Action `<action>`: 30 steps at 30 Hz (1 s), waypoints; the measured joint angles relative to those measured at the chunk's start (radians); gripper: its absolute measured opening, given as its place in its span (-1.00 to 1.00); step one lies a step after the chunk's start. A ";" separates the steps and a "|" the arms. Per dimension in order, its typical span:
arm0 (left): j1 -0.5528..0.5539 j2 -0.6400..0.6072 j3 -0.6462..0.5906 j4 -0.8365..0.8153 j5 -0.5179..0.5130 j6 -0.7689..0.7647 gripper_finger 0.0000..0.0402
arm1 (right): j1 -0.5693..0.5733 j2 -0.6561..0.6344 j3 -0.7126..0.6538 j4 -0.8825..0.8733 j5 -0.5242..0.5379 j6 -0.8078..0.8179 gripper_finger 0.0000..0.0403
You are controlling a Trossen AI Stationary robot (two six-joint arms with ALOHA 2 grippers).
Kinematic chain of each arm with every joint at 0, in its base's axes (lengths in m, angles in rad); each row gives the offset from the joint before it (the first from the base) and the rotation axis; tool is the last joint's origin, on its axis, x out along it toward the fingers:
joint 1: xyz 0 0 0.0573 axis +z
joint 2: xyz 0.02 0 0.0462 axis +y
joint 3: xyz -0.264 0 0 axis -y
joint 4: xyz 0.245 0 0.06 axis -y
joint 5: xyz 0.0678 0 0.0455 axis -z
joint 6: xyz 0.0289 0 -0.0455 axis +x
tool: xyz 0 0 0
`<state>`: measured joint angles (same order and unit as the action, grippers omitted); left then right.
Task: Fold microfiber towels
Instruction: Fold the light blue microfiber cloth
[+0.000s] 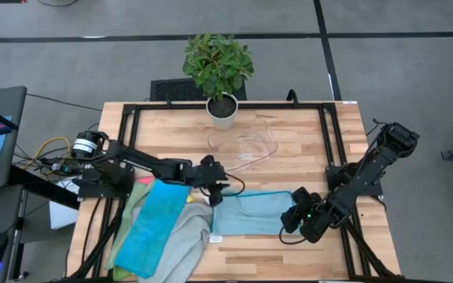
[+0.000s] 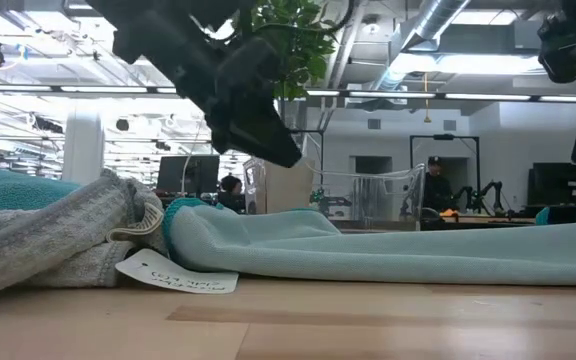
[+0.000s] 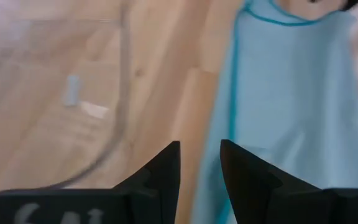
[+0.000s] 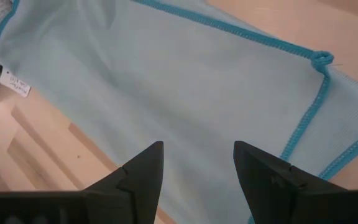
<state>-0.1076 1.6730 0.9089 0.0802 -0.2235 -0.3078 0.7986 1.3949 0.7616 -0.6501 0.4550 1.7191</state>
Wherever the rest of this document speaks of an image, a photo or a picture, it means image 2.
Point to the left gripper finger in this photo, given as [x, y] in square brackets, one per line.
[258, 135]

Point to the light blue teal-edged towel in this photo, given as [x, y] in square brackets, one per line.
[368, 250]

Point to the person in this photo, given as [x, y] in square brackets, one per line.
[230, 185]
[435, 190]

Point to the white plant pot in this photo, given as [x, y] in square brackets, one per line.
[288, 187]

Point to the black background monitor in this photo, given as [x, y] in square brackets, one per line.
[188, 175]

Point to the green leafy plant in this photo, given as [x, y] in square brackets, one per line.
[303, 55]

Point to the white column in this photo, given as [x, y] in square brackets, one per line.
[83, 150]

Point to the clear plastic bin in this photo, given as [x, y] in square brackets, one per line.
[388, 200]

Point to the white handwritten paper tag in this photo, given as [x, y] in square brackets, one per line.
[168, 272]

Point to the yellow cloth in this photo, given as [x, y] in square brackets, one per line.
[449, 212]

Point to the grey waffle towel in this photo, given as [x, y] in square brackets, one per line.
[43, 240]

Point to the black cabinet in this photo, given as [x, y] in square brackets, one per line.
[563, 182]

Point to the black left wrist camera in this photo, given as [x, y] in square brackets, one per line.
[253, 70]

